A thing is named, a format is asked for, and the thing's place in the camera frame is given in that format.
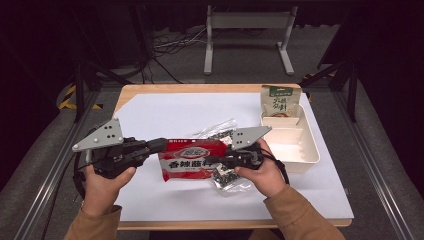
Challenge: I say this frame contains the person's right hand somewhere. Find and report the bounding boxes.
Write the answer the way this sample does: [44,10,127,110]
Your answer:
[233,137,288,199]

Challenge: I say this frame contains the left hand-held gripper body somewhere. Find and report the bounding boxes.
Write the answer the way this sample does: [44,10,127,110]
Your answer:
[71,117,152,180]

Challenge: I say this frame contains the person's left hand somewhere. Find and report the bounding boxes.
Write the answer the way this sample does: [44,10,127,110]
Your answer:
[82,164,137,216]

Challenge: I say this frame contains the aluminium rail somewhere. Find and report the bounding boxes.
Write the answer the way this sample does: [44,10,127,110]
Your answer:
[333,89,416,240]
[13,89,102,240]

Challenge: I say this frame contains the red seasoning packet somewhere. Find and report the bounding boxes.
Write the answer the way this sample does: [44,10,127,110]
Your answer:
[157,137,229,183]

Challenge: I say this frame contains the wooden table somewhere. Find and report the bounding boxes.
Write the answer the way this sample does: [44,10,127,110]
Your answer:
[113,83,353,231]

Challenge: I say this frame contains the clear seaweed packet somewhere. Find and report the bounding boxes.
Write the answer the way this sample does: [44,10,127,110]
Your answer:
[191,117,256,198]

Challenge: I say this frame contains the left hand-held gripper cable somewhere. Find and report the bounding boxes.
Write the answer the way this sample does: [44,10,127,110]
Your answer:
[71,122,102,202]

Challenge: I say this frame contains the yellow black hazard tape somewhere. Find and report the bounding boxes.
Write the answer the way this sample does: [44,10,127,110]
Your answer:
[58,84,103,111]

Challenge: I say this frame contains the beige green-topped seasoning packet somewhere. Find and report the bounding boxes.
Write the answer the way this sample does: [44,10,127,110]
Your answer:
[259,84,303,120]

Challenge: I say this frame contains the black metal stand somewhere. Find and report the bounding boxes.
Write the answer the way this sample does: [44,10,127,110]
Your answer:
[70,0,134,124]
[299,6,360,124]

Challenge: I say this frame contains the right hand-held gripper cable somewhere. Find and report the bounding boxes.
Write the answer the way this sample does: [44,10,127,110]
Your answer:
[262,149,291,186]

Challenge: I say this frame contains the white paper mat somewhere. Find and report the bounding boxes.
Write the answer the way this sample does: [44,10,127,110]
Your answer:
[113,92,355,223]

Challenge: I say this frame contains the white plastic divided container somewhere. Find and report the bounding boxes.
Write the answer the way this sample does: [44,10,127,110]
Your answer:
[259,102,321,174]

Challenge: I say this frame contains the white metal stand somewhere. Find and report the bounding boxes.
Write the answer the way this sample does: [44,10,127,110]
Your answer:
[203,4,299,76]

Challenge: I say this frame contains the hand-held gripper cable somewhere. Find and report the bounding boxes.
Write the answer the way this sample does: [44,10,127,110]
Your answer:
[262,149,291,186]
[71,122,102,202]

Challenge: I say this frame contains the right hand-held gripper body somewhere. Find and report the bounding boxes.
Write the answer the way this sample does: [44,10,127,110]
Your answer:
[226,125,273,170]

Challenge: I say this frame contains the bundle of floor cables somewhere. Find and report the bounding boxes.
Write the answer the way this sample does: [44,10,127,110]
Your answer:
[141,27,209,85]

